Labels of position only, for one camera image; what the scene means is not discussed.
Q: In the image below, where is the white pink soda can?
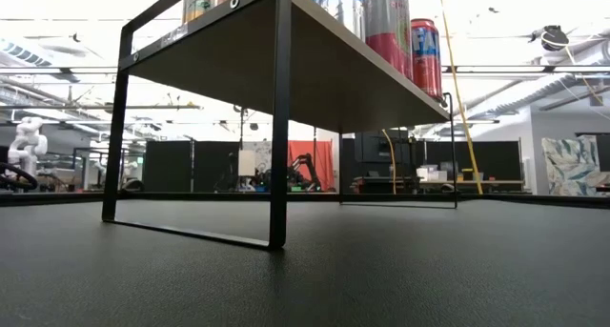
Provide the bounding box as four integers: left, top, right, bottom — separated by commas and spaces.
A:
364, 0, 415, 83

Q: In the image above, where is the red soda can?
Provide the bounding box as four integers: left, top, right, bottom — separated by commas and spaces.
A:
410, 17, 444, 102

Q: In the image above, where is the white Celsius can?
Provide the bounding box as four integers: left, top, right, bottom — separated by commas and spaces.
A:
182, 0, 242, 26

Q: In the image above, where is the red orange cloth backdrop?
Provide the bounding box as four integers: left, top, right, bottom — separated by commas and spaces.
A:
287, 139, 336, 194

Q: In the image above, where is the white sign board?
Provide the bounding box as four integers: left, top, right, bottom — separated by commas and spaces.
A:
237, 149, 257, 177

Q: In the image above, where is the black cabinet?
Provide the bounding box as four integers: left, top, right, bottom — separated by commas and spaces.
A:
353, 130, 417, 179

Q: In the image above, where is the white storage box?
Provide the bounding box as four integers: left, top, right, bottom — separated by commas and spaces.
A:
416, 163, 449, 183

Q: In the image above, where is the black partition panel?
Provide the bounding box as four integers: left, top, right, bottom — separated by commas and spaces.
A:
142, 139, 240, 194
423, 139, 521, 181

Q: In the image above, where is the black table mat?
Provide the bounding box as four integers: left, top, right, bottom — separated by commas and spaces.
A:
0, 197, 610, 327

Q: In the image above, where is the distant wooden table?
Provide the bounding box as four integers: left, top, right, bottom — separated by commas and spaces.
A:
355, 176, 525, 194

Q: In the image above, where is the leaf print fabric panel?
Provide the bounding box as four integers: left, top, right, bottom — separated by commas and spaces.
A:
541, 134, 602, 197

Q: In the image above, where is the orange hanging cable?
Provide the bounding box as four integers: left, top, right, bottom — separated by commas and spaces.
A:
380, 129, 397, 195

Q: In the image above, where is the wooden shelf with black frame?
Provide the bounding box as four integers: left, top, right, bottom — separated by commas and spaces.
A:
101, 0, 458, 251

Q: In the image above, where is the black aluminium table frame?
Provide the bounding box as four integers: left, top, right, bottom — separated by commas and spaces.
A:
0, 191, 610, 210

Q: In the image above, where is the black ceiling camera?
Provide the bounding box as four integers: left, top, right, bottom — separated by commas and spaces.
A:
540, 25, 571, 51

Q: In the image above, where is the black vacuum hose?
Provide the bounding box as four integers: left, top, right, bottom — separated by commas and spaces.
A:
0, 160, 39, 193

